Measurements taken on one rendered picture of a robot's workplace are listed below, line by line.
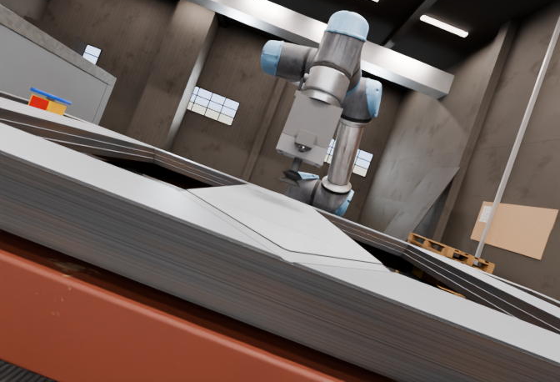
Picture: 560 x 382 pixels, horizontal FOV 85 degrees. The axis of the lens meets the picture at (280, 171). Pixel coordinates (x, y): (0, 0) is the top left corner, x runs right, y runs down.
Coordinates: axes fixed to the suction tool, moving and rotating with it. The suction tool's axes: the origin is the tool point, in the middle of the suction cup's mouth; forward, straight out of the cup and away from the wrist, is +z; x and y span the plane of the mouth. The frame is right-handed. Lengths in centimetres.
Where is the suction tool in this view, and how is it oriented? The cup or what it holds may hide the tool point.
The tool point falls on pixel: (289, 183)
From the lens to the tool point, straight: 54.7
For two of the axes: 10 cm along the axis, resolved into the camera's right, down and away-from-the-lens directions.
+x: 0.4, 0.5, 10.0
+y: 9.3, 3.5, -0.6
